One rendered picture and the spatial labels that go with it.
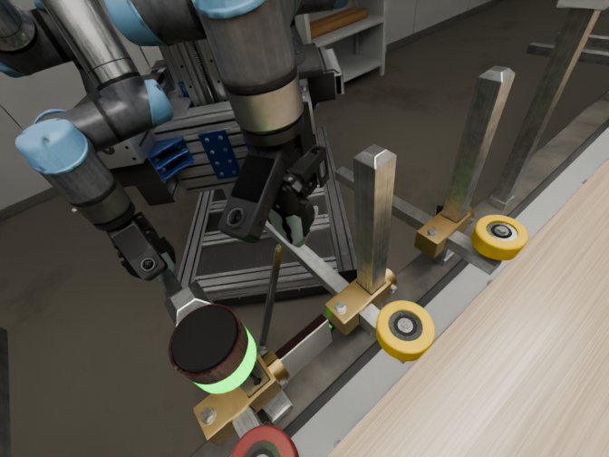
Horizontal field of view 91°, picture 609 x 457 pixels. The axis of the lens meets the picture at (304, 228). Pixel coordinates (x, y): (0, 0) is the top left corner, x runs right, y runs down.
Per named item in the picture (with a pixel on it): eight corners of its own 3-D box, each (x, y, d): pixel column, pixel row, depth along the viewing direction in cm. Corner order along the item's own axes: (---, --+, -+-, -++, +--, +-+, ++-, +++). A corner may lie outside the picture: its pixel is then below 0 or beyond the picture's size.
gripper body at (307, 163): (332, 182, 43) (323, 101, 34) (301, 223, 39) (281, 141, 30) (288, 171, 46) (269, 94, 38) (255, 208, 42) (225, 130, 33)
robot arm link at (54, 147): (67, 108, 44) (74, 127, 39) (112, 168, 52) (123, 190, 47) (8, 130, 42) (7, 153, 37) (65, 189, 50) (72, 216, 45)
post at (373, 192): (358, 329, 69) (352, 151, 34) (369, 320, 70) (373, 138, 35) (370, 341, 67) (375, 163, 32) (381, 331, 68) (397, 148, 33)
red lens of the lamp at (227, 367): (170, 345, 27) (158, 334, 25) (228, 303, 29) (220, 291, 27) (198, 402, 23) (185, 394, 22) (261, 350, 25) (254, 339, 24)
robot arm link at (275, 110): (269, 100, 26) (205, 92, 30) (280, 144, 30) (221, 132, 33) (311, 65, 30) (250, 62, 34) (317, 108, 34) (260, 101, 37)
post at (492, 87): (427, 267, 77) (478, 71, 42) (436, 258, 78) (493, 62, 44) (439, 275, 75) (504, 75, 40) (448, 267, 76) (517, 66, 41)
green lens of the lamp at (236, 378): (183, 354, 29) (172, 345, 27) (236, 315, 31) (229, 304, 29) (209, 409, 25) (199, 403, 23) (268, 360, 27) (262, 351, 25)
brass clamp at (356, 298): (324, 315, 56) (322, 302, 52) (374, 273, 61) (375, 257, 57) (348, 339, 52) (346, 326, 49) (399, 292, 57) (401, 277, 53)
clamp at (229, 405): (205, 415, 46) (191, 408, 43) (275, 356, 51) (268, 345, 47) (221, 450, 43) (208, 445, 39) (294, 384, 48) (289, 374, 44)
